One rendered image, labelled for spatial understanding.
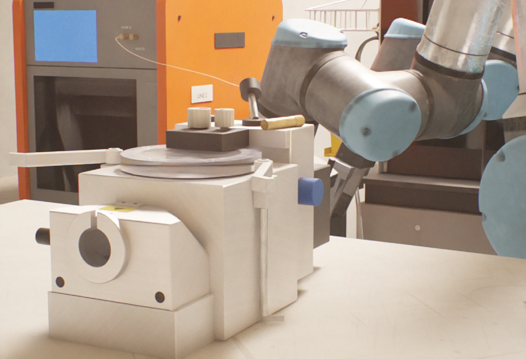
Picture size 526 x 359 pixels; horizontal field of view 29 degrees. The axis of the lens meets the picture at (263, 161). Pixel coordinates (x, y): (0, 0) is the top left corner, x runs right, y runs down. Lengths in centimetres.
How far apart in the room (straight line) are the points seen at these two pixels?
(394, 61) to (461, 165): 60
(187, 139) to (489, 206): 44
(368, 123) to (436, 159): 109
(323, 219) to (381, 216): 146
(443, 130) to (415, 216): 90
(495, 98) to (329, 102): 42
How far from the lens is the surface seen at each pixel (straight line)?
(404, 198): 219
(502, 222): 99
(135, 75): 184
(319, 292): 68
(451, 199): 216
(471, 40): 126
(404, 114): 119
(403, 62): 167
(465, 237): 214
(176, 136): 64
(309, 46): 124
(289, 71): 125
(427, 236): 217
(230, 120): 64
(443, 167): 224
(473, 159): 221
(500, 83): 155
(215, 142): 62
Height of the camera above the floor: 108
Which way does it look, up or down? 8 degrees down
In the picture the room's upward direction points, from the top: straight up
